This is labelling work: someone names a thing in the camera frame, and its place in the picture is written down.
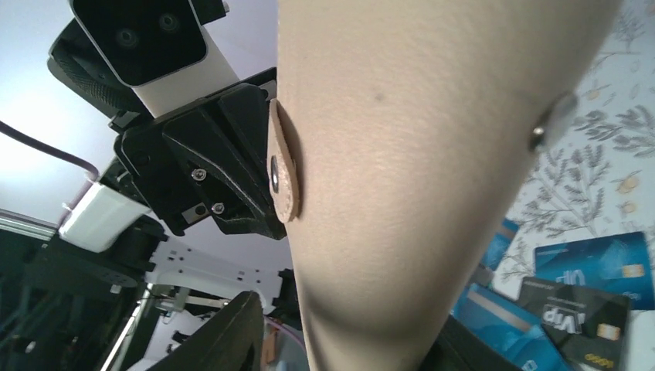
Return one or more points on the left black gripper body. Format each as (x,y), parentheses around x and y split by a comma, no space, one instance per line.
(207,160)

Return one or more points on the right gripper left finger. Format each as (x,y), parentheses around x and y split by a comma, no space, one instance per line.
(231,341)

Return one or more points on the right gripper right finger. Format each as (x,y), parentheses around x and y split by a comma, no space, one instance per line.
(457,348)

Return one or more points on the beige leather card holder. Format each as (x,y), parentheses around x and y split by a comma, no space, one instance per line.
(400,135)

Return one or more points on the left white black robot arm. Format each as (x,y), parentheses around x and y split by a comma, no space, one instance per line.
(70,295)

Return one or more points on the black VIP card left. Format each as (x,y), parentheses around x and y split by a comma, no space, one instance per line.
(586,325)

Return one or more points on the blue card upper centre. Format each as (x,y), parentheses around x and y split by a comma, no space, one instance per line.
(619,264)

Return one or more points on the floral patterned table mat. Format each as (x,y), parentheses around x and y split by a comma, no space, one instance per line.
(599,180)

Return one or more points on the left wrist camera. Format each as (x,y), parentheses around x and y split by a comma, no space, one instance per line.
(160,50)

